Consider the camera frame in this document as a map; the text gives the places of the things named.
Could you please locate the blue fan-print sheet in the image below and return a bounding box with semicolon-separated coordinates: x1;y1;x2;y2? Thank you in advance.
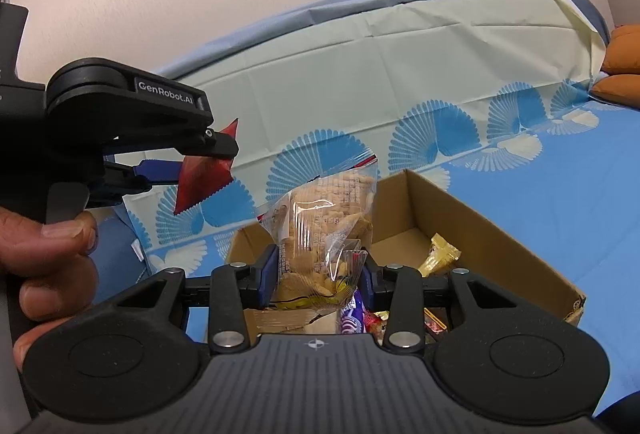
92;0;640;420

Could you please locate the purple snack packet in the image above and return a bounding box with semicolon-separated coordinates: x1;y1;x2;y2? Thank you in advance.
336;291;368;337

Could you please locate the yellow snack packet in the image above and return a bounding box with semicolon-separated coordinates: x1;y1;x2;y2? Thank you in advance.
417;234;462;277

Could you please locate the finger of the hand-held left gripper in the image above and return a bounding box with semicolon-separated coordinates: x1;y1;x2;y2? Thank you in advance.
102;158;184;195
102;73;240;161

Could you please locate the orange cushion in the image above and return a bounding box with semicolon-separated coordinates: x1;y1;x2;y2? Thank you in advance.
600;23;640;75
590;73;640;109

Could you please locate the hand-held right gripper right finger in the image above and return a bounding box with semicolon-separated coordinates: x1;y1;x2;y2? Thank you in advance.
360;261;526;350

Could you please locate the red and white snack packet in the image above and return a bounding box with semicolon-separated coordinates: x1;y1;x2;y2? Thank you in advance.
424;309;450;342

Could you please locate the brown cardboard box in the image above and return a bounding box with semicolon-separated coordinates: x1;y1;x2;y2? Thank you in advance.
225;168;587;345

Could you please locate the clear bag of crackers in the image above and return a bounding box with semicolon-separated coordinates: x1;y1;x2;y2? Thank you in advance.
259;147;381;315

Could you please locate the person's left hand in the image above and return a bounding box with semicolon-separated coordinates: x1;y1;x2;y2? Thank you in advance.
0;207;99;372

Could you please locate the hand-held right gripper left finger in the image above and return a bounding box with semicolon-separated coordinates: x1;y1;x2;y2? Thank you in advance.
107;244;279;351

